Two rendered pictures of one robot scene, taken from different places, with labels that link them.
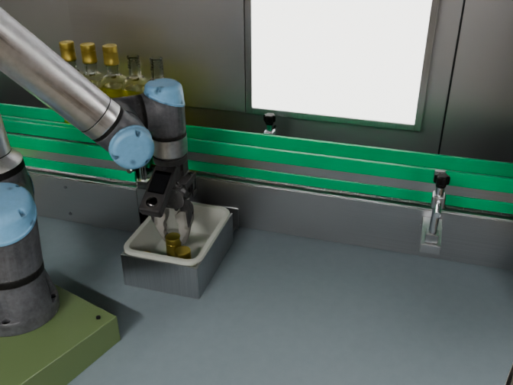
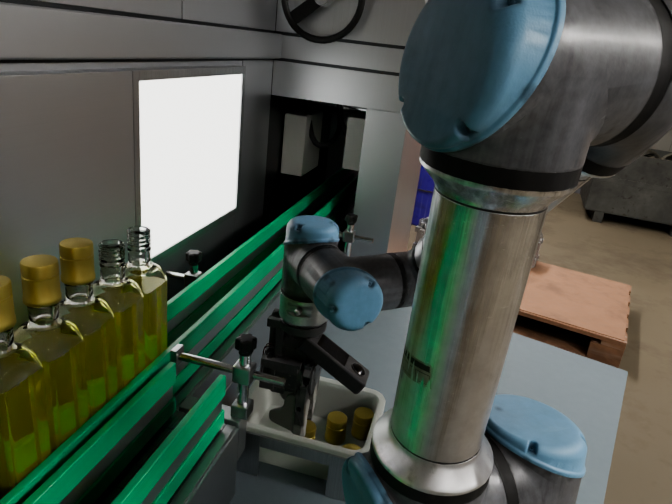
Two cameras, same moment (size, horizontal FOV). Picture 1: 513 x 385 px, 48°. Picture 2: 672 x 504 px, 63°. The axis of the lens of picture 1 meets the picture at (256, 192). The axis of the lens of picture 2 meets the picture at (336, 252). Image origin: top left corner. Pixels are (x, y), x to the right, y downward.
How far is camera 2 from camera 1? 1.44 m
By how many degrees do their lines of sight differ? 84
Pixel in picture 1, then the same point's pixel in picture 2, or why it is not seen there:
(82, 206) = not seen: outside the picture
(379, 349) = not seen: hidden behind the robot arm
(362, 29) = (211, 125)
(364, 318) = (389, 342)
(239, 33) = (129, 164)
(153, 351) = not seen: hidden behind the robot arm
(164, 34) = (39, 203)
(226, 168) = (222, 334)
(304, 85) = (179, 206)
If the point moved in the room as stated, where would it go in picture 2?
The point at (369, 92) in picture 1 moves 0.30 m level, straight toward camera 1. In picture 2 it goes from (215, 189) to (351, 210)
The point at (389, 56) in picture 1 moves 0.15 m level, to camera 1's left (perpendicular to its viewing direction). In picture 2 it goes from (224, 147) to (212, 162)
